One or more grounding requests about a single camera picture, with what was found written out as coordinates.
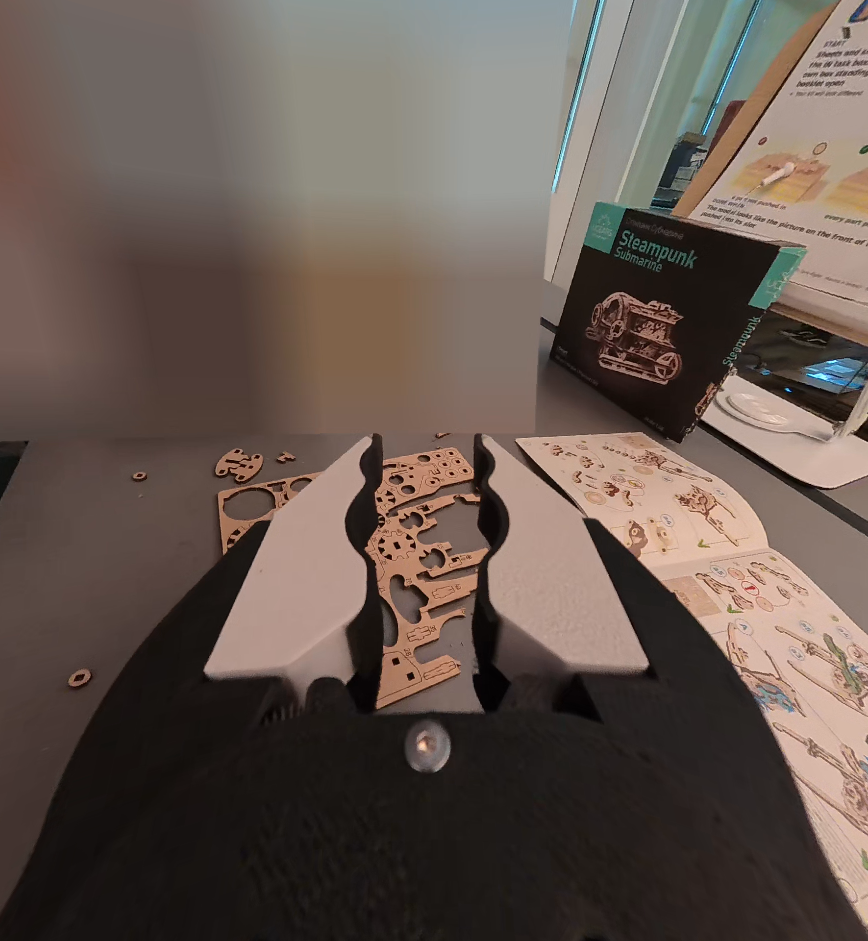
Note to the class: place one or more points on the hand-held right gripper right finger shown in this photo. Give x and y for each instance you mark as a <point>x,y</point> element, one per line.
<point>566,588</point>

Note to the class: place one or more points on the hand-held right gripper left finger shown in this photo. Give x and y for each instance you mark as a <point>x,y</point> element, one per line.
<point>287,588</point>

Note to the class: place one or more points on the laser-cut wooden parts sheet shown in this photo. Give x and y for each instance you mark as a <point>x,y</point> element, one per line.
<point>389,647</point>

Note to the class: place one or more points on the oval wooden model part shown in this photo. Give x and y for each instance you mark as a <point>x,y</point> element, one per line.
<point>251,463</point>

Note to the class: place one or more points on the notched wooden model part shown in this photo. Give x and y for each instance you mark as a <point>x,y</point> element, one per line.
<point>228,465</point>

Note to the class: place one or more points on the black model kit box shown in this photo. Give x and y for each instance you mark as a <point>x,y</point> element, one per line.
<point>625,294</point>

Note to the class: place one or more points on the illustrated instruction booklet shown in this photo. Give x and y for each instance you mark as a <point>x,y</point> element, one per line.
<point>698,514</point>

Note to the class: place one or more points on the white magnifying glass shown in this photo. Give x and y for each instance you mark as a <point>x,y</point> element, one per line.
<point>757,410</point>

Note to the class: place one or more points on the white document stand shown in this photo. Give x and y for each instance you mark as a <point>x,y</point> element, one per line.
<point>809,459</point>

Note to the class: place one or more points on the instruction sign board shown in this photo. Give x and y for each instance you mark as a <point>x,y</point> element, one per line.
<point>809,184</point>

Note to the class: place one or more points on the glass partition frame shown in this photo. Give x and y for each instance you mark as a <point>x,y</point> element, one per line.
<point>610,147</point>

